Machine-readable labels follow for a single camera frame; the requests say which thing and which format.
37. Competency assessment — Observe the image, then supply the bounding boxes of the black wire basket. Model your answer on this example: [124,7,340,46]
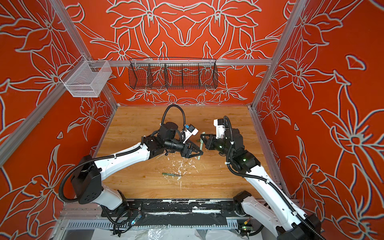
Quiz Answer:
[128,58,219,90]

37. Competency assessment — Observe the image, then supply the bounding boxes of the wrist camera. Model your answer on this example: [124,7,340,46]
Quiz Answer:
[214,119,226,139]
[183,125,199,144]

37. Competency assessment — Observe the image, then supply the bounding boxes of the clear plastic bin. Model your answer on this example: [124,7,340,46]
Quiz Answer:
[60,60,112,98]

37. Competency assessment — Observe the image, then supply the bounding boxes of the light green pen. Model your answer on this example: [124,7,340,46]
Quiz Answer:
[198,132,206,160]

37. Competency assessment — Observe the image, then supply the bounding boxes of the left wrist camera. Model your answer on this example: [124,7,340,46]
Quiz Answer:
[183,125,199,144]

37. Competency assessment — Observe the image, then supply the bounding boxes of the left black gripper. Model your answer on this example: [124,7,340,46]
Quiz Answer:
[164,137,203,158]

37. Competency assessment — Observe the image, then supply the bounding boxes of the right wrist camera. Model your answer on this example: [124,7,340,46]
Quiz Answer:
[214,119,226,139]

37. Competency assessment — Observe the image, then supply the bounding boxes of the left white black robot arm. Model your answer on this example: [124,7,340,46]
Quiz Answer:
[59,114,203,210]

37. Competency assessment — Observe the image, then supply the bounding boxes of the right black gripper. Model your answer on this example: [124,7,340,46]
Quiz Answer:
[199,133,236,159]

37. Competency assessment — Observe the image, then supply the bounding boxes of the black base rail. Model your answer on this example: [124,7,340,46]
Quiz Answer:
[102,199,247,217]

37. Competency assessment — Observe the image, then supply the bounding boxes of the dark green pen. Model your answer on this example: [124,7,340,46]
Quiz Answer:
[162,173,182,177]

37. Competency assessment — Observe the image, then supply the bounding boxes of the left base cable bundle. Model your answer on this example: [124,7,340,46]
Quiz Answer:
[100,206,142,238]

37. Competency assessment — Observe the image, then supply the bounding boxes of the right base cable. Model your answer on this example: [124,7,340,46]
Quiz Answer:
[238,220,265,238]

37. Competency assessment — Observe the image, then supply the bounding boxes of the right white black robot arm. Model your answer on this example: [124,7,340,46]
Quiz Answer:
[201,116,324,240]

